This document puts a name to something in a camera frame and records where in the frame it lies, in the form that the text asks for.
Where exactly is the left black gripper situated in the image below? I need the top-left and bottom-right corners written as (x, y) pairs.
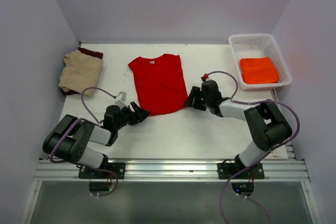
top-left (114, 101), bottom-right (150, 131)

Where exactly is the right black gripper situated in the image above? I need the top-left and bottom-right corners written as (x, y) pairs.
top-left (184, 86), bottom-right (211, 111)

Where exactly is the red t shirt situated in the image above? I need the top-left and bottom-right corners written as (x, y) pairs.
top-left (128, 54), bottom-right (188, 116)

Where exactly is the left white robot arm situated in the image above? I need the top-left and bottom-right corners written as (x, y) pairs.
top-left (43, 102), bottom-right (151, 178)

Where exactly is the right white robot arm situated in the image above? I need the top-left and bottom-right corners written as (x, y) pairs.
top-left (185, 80), bottom-right (292, 178)

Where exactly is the folded beige t shirt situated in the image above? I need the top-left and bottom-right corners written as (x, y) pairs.
top-left (58, 49), bottom-right (103, 93)

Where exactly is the folded orange t shirt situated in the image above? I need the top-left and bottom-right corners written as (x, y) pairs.
top-left (239, 57), bottom-right (279, 84)

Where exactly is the white plastic basket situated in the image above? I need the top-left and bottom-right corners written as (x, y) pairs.
top-left (228, 34), bottom-right (292, 91)

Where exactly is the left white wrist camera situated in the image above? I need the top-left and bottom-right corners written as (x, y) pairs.
top-left (114, 91), bottom-right (127, 109)

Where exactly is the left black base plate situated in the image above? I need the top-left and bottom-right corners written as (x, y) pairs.
top-left (78, 162), bottom-right (126, 179)

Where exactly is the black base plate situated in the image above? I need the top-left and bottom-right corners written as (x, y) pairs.
top-left (217, 159), bottom-right (265, 179)
top-left (78, 162), bottom-right (126, 179)

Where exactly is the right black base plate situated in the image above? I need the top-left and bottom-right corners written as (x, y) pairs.
top-left (217, 159), bottom-right (265, 179)

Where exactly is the aluminium mounting rail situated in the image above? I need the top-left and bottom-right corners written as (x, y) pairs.
top-left (33, 159), bottom-right (310, 182)

